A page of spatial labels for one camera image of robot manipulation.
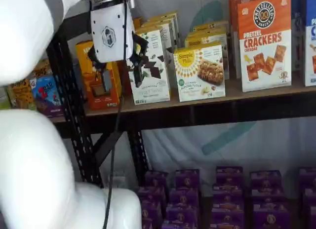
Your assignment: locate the blue and white box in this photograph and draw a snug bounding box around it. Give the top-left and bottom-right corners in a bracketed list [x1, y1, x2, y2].
[305, 0, 316, 87]

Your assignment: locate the orange Revival crackers box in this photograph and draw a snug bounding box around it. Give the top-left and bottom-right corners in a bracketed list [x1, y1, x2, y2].
[75, 40, 123, 110]

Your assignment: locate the orange pretzel crackers box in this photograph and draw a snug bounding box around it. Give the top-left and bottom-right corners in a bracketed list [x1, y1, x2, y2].
[237, 0, 293, 93]
[228, 0, 292, 79]

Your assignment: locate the Simple Mills sweet thins box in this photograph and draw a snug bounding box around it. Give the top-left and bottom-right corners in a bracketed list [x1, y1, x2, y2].
[126, 29, 171, 106]
[138, 20, 175, 67]
[148, 11, 180, 51]

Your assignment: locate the black cable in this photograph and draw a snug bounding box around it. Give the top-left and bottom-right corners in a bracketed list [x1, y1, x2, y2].
[102, 0, 154, 229]

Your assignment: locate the Simple Mills almond bars box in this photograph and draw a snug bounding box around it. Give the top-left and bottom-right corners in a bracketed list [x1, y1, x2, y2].
[184, 33, 230, 80]
[193, 20, 230, 30]
[173, 42, 226, 103]
[187, 26, 229, 38]

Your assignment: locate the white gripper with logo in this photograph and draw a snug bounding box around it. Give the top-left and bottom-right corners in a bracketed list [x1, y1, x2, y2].
[87, 0, 150, 96]

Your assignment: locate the green snack box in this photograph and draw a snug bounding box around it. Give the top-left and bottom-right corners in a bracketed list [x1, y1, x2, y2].
[0, 87, 12, 110]

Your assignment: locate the orange chocolate chip snack box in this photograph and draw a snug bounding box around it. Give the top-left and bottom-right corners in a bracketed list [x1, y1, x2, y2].
[31, 58, 54, 79]
[6, 78, 37, 111]

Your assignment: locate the purple Annie's box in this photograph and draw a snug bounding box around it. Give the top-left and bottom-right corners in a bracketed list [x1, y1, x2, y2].
[304, 204, 316, 229]
[302, 188, 316, 208]
[212, 186, 244, 204]
[164, 204, 198, 224]
[174, 169, 200, 190]
[298, 167, 316, 190]
[211, 201, 245, 225]
[168, 188, 199, 208]
[161, 220, 198, 229]
[209, 223, 245, 229]
[249, 170, 282, 191]
[145, 171, 169, 190]
[252, 203, 291, 229]
[140, 201, 164, 229]
[136, 187, 166, 205]
[251, 189, 287, 206]
[215, 166, 244, 188]

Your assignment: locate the black metal shelf rack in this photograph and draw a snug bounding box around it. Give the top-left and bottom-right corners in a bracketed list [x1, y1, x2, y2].
[45, 38, 99, 188]
[61, 6, 316, 190]

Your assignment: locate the wooden shelf board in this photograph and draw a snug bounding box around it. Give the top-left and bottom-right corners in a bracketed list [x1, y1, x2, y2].
[85, 78, 316, 116]
[50, 114, 67, 124]

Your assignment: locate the dark blue box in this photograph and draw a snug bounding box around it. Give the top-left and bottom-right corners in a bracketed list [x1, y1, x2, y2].
[291, 0, 307, 72]

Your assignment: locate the purple Zbar chocolate chip box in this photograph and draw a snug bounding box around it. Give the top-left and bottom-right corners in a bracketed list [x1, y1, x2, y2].
[29, 75, 64, 118]

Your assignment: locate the white backdrop sheet teal print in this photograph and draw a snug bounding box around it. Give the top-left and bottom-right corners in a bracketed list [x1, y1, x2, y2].
[130, 0, 316, 173]

